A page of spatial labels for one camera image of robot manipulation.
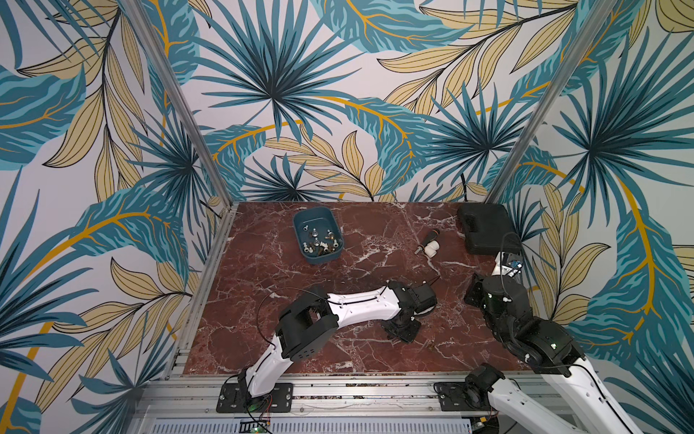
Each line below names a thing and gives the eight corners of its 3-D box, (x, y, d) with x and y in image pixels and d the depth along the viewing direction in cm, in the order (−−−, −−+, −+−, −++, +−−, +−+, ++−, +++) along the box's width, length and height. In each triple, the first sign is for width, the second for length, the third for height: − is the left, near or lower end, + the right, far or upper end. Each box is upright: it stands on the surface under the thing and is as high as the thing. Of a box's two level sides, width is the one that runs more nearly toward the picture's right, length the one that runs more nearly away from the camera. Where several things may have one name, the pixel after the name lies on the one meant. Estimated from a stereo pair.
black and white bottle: (414, 253, 106) (416, 249, 104) (431, 232, 113) (433, 227, 111) (430, 263, 104) (432, 258, 101) (446, 240, 111) (448, 235, 108)
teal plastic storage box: (304, 268, 101) (302, 262, 97) (292, 218, 116) (291, 211, 112) (347, 257, 104) (347, 251, 101) (330, 210, 119) (330, 203, 116)
